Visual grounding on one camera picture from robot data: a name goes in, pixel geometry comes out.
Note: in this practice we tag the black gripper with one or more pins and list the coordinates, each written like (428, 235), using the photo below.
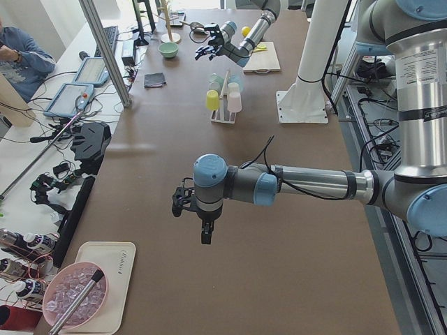
(208, 216)
(219, 38)

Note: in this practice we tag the green cup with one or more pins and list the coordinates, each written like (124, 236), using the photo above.
(216, 82)

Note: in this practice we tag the pink cup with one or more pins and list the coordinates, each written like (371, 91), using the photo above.
(234, 102)

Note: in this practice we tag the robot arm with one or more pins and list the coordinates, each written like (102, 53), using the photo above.
(241, 54)
(415, 33)

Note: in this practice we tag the white cup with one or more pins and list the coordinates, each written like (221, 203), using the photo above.
(233, 87)

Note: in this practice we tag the yellow cup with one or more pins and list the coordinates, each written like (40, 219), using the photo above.
(212, 101)

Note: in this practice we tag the yellow lemon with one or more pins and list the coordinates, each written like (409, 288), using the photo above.
(245, 31)

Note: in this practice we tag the yellow plastic knife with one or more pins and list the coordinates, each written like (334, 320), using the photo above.
(260, 48)

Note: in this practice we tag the wooden mug tree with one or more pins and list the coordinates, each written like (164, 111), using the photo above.
(170, 36)

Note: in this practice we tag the green bowl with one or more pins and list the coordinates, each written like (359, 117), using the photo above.
(168, 50)

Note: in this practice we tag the bamboo cutting board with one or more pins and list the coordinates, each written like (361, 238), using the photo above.
(263, 62)

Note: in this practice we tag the grey cloth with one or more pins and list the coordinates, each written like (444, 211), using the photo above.
(154, 80)

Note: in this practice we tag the beige tray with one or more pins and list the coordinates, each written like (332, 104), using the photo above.
(115, 258)

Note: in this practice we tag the blue teach pendant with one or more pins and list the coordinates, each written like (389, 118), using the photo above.
(69, 100)
(92, 71)

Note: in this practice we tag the pink bowl with ice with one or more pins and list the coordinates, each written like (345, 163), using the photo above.
(66, 286)

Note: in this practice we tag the seated person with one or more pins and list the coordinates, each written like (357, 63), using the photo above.
(23, 62)

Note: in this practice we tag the white wire cup holder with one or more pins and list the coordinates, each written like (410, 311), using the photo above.
(222, 115)

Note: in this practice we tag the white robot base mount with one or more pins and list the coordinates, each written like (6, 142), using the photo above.
(304, 101)

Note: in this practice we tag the aluminium frame post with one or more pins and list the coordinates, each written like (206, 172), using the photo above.
(95, 24)

